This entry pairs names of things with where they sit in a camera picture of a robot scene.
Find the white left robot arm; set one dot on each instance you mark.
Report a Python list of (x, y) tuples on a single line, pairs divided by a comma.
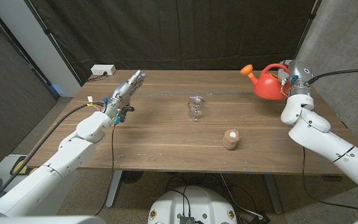
[(57, 158)]

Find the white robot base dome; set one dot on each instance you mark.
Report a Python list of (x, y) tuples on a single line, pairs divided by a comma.
[(204, 202)]

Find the white floor platform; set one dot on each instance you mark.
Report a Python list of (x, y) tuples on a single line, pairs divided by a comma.
[(5, 165)]

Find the clear glass jar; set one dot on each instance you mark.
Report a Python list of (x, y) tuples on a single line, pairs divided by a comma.
[(195, 113)]

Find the black backdrop curtain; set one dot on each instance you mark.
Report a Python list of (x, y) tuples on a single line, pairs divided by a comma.
[(182, 31)]

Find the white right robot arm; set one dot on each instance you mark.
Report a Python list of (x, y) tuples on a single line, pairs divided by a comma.
[(322, 140)]

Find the black power adapter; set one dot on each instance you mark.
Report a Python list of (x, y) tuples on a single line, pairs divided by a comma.
[(259, 218)]

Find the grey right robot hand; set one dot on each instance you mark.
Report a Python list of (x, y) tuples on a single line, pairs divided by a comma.
[(300, 73)]

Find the dark grey door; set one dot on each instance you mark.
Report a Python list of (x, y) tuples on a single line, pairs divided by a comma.
[(11, 93)]

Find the yellow black floor pedal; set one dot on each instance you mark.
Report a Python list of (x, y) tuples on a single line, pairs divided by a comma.
[(19, 168)]

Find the black round floor fan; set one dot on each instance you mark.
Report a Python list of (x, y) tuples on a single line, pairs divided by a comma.
[(132, 176)]

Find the white robot torso shell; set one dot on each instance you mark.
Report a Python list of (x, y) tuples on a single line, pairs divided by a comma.
[(42, 220)]

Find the black box on base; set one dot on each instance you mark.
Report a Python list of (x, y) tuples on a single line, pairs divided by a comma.
[(186, 220)]

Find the red orange watering can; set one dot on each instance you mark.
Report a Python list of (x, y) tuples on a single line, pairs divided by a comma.
[(267, 88)]

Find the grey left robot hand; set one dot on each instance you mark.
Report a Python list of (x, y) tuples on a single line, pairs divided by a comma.
[(121, 91)]

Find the white power strip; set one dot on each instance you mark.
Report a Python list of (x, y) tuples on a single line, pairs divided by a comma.
[(102, 69)]

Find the black backdrop stand pole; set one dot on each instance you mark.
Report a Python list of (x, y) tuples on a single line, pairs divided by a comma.
[(54, 43), (306, 31)]

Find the brown cork stack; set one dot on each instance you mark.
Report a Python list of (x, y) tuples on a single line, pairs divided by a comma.
[(230, 143)]

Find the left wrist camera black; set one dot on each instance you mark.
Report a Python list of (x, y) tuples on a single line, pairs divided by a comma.
[(122, 114)]

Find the grey table leg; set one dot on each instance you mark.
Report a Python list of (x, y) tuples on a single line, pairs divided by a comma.
[(273, 194), (113, 189)]

